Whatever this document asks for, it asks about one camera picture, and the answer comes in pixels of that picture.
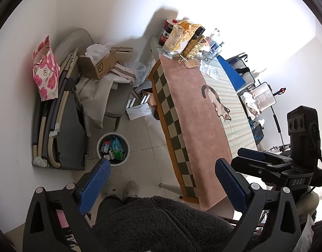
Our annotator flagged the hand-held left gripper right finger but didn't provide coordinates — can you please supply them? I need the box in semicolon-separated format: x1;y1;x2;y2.
215;158;302;252

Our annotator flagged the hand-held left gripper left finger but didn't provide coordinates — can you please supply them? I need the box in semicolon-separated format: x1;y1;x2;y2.
22;158;111;252

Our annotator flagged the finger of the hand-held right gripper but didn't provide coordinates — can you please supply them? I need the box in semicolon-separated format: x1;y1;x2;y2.
230;156;268;180
238;148;293;164

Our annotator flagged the white round trash bin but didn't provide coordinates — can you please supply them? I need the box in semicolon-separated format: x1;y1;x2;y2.
96;134;130;166

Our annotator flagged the beige fuzzy slipper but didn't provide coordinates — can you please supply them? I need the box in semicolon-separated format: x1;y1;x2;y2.
123;181;140;198
103;182;117;198

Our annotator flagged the black stand with red knob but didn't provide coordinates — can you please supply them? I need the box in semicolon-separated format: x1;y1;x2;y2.
271;88;286;142

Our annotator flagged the green plastic packet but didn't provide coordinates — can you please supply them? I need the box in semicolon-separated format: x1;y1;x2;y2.
112;138;125;159

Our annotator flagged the grey folded cot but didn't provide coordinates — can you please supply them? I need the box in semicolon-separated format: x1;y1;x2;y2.
32;49;90;171

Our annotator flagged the white table leg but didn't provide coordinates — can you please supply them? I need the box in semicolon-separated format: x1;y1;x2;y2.
159;183;184;193

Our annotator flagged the white plastic organizer box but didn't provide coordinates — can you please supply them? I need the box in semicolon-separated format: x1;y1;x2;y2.
251;82;276;111

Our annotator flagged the pink cat print tablecloth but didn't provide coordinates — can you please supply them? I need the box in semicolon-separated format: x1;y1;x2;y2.
148;54;258;212

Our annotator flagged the dark fleece clothing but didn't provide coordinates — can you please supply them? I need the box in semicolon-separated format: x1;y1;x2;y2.
93;196;258;252

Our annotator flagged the grey chair with cloth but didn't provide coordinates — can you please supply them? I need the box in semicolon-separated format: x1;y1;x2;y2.
76;71;136;137

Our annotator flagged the white paper bag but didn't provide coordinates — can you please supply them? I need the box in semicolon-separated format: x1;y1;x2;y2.
125;102;153;121

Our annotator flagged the grey upholstered chair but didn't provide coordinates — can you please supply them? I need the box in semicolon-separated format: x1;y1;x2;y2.
54;29;134;132

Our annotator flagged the blue flat board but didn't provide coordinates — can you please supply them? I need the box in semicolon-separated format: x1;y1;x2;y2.
218;56;245;86

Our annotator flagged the clear plastic wrap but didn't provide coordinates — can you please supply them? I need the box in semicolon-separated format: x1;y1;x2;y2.
200;63;219;81

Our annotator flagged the rose gold paper bag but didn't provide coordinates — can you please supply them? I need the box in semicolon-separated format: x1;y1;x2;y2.
141;89;158;109

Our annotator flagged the clear water bottle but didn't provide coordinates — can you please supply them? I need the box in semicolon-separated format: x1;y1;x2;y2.
208;29;226;58

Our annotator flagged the striped tote bag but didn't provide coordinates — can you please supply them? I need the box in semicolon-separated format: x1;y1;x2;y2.
112;63;137;85

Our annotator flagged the brown cardboard box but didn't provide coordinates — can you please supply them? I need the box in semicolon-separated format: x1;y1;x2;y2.
78;47;134;80

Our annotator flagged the gold patterned box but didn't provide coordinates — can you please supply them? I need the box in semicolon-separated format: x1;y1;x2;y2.
182;38;204;59

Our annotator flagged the white blue print plastic bag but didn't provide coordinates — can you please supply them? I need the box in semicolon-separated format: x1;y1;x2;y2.
135;62;149;87

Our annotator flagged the pink floral gift bag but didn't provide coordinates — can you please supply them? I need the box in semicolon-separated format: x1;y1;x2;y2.
32;35;61;102

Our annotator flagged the yellow snack bag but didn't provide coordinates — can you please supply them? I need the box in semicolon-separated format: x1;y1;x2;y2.
162;20;202;54

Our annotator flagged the dark soy sauce bottle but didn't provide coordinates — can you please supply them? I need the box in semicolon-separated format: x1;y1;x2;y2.
158;19;178;47

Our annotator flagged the grey black frame chair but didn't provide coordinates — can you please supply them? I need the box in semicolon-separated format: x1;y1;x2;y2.
226;53;256;90

